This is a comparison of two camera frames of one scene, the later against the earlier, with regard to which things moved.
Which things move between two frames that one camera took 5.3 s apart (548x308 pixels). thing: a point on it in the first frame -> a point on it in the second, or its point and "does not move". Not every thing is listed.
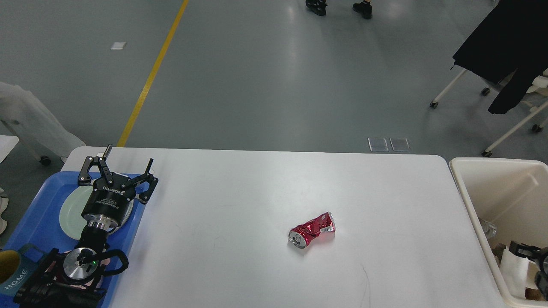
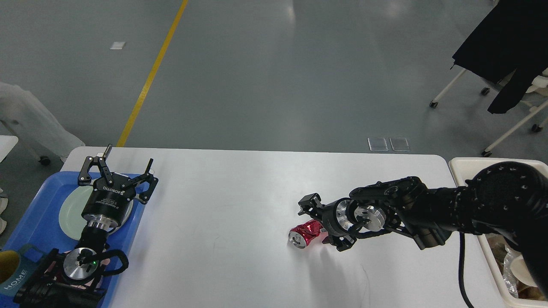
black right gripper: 532,253 -> 336,219
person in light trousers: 28,120 does not move
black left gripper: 111,201 does not move
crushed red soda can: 299,235 does not move
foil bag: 497,251 -> 510,281
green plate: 71,219 does not move
